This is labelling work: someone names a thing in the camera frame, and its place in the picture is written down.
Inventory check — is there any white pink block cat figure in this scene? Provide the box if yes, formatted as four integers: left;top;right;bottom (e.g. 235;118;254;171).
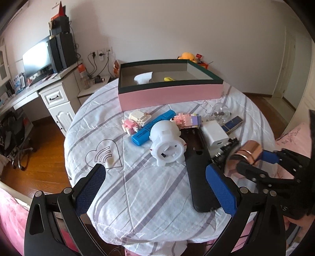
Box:
121;110;151;135

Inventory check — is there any white pig night light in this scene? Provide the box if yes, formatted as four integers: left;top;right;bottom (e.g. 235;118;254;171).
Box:
149;120;188;167

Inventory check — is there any pink cardboard box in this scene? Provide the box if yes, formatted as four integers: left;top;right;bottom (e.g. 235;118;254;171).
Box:
118;59;224;112

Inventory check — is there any black computer tower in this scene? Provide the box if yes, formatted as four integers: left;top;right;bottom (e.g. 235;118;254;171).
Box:
47;32;78;73

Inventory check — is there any white striped tablecloth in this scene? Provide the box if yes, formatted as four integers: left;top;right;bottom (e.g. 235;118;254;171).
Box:
64;78;275;247

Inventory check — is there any white desk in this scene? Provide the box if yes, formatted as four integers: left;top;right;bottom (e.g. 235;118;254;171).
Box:
0;61;83;137

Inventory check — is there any yellow plush toy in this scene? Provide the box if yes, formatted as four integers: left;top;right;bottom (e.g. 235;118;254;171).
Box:
178;52;199;64

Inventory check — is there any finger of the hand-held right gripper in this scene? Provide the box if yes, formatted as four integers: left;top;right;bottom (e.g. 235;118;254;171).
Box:
261;148;307;181
236;161;299;189

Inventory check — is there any pink purple block figure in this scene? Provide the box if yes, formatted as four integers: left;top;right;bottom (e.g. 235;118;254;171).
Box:
170;113;203;130

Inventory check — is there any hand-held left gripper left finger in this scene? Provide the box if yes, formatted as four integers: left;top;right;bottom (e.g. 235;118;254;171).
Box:
24;163;107;256

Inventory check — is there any black hair brush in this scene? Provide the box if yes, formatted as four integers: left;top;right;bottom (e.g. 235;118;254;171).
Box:
212;137;240;163

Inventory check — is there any white side table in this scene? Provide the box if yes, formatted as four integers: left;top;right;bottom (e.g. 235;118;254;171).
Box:
77;76;119;107

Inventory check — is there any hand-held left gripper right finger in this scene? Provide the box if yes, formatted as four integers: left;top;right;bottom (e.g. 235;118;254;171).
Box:
204;164;287;256

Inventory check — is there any white charger adapter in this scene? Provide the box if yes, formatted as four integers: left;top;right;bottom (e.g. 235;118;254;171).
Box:
200;120;230;149

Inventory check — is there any black computer monitor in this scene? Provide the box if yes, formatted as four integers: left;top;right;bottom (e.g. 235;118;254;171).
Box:
22;35;53;81

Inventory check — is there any plastic bag of oranges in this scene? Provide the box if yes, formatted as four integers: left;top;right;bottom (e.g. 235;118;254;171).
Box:
109;56;121;79

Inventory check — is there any white plastic container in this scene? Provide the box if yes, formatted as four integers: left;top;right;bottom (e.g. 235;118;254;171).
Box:
134;71;153;85

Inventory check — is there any orange capped bottle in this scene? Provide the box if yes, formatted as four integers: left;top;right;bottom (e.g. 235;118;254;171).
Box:
78;64;90;90

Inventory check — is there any pink printed bedding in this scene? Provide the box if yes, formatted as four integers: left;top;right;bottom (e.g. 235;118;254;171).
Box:
274;122;311;180

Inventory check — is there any blue white packet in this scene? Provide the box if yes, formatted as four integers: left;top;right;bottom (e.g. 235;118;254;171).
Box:
12;73;26;94

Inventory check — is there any white door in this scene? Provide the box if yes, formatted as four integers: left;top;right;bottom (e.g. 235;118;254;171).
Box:
273;26;311;99

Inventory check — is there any rose gold cylinder jar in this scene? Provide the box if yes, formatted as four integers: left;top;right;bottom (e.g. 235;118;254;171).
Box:
224;140;263;178

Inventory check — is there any pink blanket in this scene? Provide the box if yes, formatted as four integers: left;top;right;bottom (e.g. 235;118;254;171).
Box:
0;188;82;256

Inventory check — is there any black office chair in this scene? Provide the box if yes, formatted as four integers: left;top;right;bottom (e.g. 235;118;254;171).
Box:
0;108;37;171

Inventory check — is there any red triangular box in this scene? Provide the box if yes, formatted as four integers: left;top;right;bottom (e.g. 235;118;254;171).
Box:
50;1;67;21

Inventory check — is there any black cable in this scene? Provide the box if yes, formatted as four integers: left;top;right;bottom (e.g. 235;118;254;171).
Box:
100;50;112;77
87;52;98;79

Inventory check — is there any white bed frame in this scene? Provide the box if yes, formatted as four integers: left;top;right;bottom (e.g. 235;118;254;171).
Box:
0;182;33;210

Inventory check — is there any black remote control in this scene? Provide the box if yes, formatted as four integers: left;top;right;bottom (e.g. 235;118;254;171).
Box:
181;128;222;213

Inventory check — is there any blue highlighter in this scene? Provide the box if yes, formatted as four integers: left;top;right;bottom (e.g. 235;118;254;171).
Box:
131;110;176;146

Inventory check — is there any blue gold small box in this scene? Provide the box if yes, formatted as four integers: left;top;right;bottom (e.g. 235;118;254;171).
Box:
221;117;245;135

